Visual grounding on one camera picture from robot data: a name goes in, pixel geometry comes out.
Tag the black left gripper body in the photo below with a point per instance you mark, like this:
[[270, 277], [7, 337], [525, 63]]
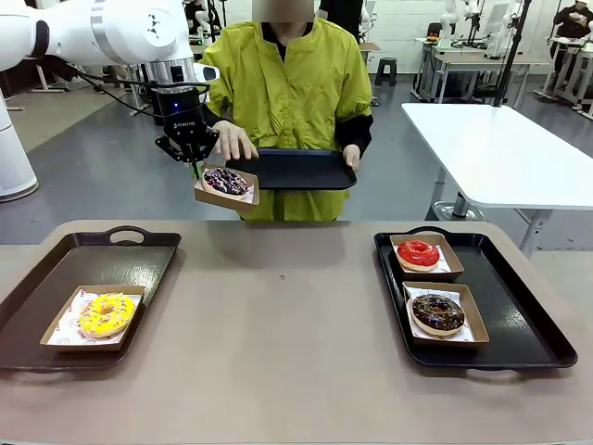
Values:
[[180, 113]]

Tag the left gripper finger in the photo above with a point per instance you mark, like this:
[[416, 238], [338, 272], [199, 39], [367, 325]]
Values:
[[210, 143], [171, 150]]

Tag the dark purple drizzled donut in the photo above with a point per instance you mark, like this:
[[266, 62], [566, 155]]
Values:
[[224, 181]]

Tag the kraft paper food box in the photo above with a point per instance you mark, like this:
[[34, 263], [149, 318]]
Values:
[[454, 259], [83, 345], [222, 204], [477, 320]]

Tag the white printed paper liner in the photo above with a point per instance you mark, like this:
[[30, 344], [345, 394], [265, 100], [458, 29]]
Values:
[[456, 291], [252, 198], [445, 264], [65, 326]]

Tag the yellow sprinkled donut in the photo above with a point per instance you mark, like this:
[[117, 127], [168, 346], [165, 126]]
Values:
[[106, 315]]

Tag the red glazed donut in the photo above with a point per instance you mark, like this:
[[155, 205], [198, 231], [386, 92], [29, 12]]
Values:
[[410, 255]]

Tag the chocolate sprinkled donut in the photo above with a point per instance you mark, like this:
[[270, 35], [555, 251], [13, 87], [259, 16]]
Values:
[[437, 313]]

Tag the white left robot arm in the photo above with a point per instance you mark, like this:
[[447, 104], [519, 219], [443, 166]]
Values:
[[106, 32]]

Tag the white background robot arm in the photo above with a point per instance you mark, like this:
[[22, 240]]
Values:
[[449, 18]]

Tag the person's left forearm black sleeve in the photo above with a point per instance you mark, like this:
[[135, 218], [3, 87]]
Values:
[[357, 132]]

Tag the person's right hand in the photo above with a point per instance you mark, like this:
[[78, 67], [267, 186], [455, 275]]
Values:
[[234, 141]]

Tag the person's left hand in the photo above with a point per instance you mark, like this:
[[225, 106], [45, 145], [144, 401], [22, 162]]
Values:
[[352, 156]]

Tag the person in yellow-green jacket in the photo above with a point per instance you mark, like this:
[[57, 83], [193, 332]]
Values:
[[292, 83]]

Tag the dark plastic stool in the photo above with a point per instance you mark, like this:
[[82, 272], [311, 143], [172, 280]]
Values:
[[387, 69]]

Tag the grey background desk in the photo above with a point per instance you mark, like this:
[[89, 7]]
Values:
[[482, 60]]

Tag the white side table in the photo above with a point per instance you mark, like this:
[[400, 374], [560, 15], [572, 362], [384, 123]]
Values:
[[500, 153]]

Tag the black vertical pole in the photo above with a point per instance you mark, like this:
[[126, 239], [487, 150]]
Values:
[[509, 51]]

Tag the background person with printed shirt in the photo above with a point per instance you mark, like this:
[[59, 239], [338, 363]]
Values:
[[574, 18]]

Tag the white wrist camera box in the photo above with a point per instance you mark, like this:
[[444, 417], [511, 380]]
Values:
[[207, 72]]

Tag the white cylindrical pedestal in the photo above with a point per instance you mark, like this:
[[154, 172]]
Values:
[[14, 162]]

